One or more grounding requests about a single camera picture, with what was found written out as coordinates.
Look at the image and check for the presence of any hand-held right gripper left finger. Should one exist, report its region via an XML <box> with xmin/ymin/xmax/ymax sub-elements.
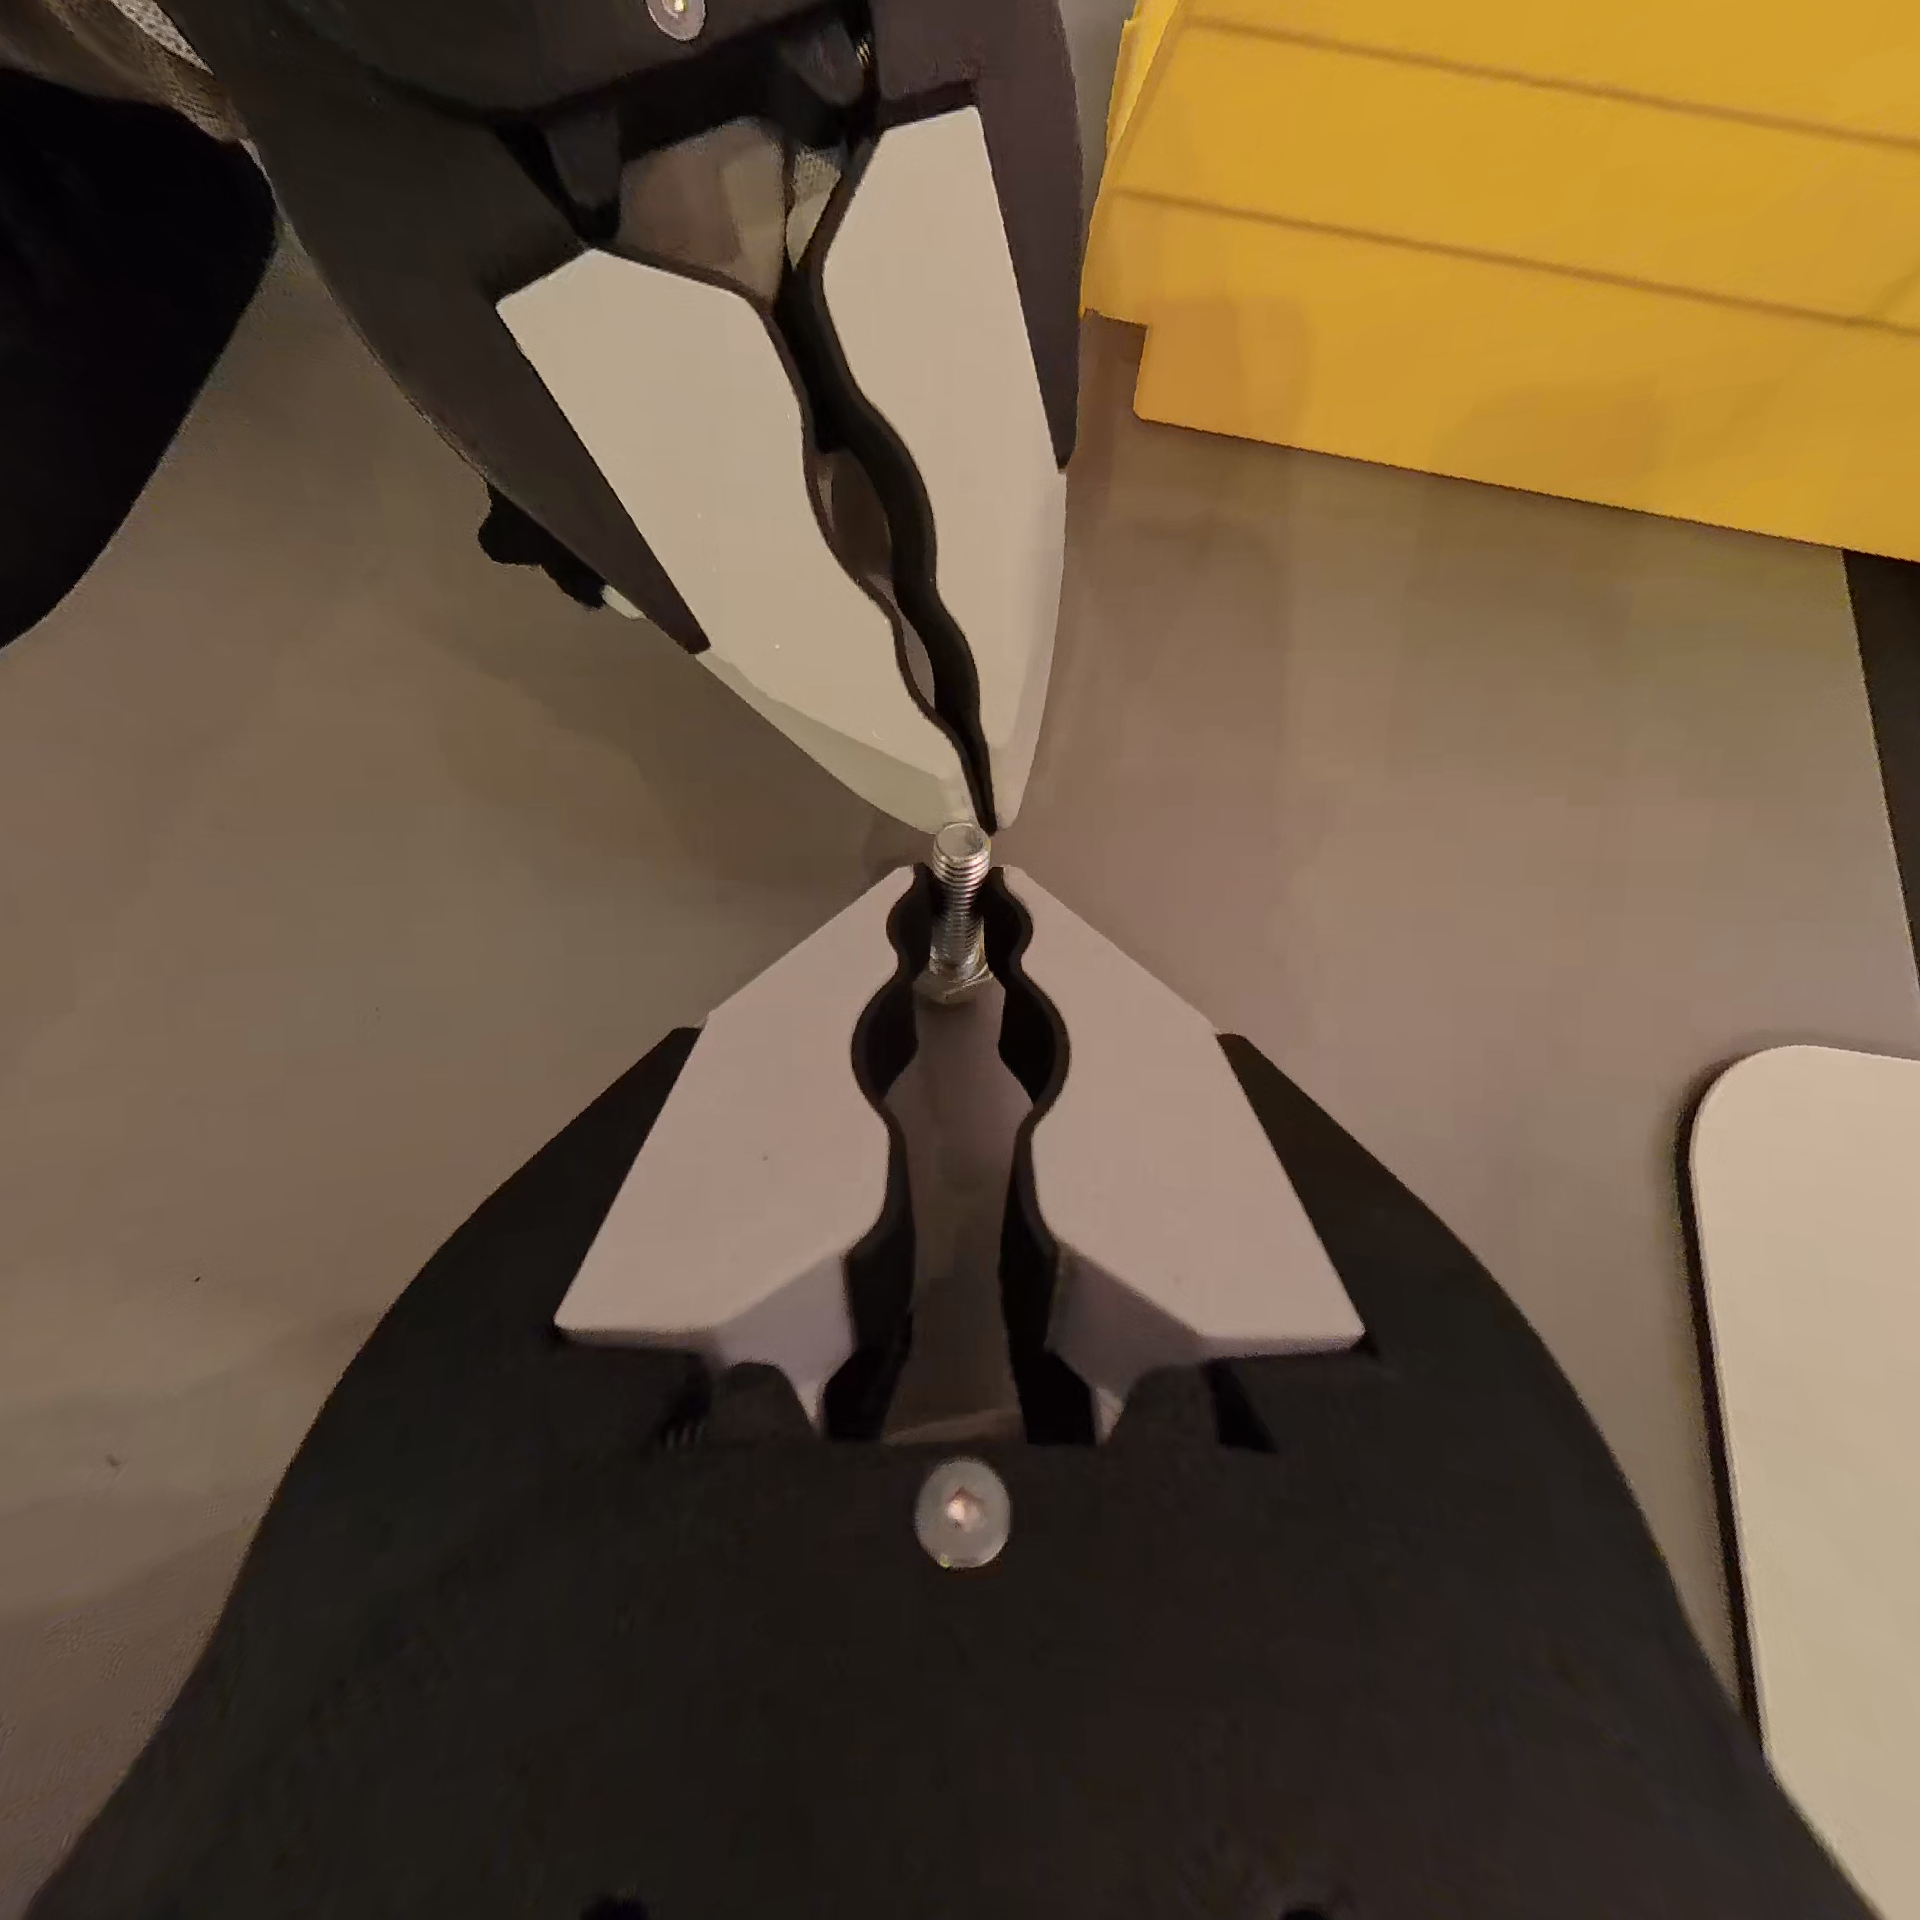
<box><xmin>555</xmin><ymin>864</ymin><xmax>922</xmax><ymax>1433</ymax></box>

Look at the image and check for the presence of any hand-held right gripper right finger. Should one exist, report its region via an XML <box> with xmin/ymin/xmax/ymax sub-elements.
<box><xmin>995</xmin><ymin>864</ymin><xmax>1370</xmax><ymax>1445</ymax></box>

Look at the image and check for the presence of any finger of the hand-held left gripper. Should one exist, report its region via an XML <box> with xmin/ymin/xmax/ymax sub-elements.
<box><xmin>809</xmin><ymin>99</ymin><xmax>1070</xmax><ymax>831</ymax></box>
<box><xmin>495</xmin><ymin>245</ymin><xmax>995</xmax><ymax>836</ymax></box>

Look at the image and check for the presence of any silver hex nut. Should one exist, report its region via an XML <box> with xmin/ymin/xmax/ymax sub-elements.
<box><xmin>908</xmin><ymin>823</ymin><xmax>1004</xmax><ymax>1010</ymax></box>

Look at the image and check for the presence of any yellow plastic bin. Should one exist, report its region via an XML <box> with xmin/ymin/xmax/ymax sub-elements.
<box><xmin>1078</xmin><ymin>0</ymin><xmax>1920</xmax><ymax>565</ymax></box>

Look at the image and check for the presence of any black textured wrist pad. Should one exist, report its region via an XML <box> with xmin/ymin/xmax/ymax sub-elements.
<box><xmin>0</xmin><ymin>66</ymin><xmax>282</xmax><ymax>649</ymax></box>

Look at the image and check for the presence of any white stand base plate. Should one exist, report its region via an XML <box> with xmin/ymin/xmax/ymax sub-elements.
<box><xmin>1687</xmin><ymin>1045</ymin><xmax>1920</xmax><ymax>1920</ymax></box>

